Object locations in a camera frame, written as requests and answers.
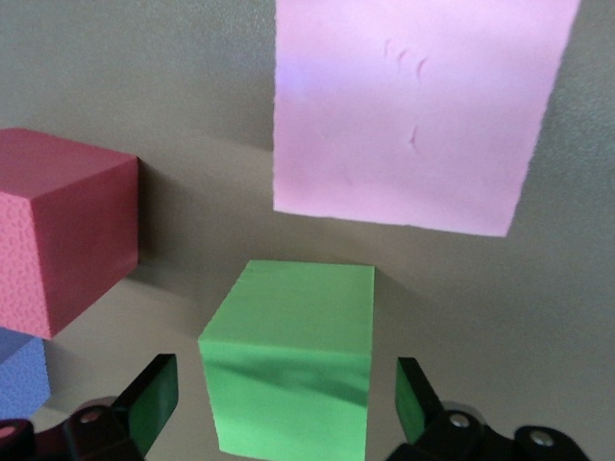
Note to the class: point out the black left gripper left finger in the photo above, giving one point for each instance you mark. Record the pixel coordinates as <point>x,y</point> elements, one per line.
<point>96,432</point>

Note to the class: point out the purple foam cube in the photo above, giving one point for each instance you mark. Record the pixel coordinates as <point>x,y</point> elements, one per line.
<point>21,374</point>

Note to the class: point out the green foam cube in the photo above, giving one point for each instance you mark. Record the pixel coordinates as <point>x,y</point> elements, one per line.
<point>288,360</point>

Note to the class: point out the pink foam cube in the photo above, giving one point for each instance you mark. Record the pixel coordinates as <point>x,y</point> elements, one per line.
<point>408,120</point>

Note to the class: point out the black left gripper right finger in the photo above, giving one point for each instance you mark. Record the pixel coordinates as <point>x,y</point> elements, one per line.
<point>418,413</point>

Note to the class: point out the red foam cube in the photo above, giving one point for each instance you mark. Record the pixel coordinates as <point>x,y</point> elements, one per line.
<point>72,216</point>

